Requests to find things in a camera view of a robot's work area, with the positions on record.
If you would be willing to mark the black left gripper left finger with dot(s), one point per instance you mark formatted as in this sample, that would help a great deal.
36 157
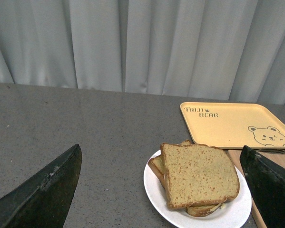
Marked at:
44 200

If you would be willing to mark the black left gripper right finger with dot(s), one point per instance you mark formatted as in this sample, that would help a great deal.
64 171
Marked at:
266 181

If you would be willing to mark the white round plate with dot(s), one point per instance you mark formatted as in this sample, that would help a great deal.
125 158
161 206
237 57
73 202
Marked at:
233 216

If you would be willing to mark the bread slice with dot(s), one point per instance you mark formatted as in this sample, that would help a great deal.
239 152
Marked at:
157 166
198 175

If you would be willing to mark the wooden cutting board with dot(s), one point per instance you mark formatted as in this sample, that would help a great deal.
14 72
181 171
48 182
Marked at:
277 158

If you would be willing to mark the fried egg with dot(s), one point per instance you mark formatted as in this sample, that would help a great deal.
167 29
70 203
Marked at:
223 206

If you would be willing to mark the yellow bear tray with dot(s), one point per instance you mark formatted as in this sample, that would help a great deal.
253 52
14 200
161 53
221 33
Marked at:
233 125

